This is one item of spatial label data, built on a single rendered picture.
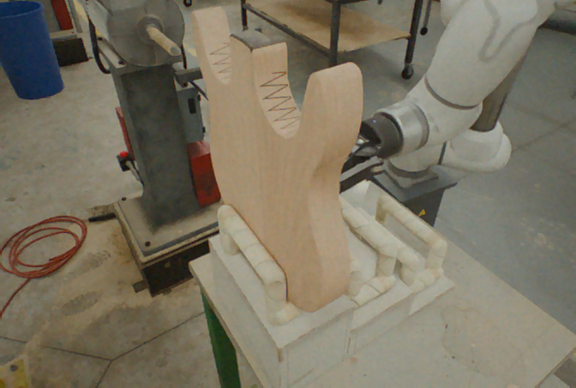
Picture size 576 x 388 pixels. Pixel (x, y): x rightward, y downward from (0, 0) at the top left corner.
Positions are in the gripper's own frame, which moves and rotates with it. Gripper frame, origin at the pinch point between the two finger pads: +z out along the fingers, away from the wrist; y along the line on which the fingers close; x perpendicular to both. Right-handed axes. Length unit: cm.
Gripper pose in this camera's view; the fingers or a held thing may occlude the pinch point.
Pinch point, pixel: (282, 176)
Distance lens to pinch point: 61.8
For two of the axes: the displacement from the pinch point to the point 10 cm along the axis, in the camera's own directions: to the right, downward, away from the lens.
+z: -8.5, 3.4, -4.1
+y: -5.3, -5.1, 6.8
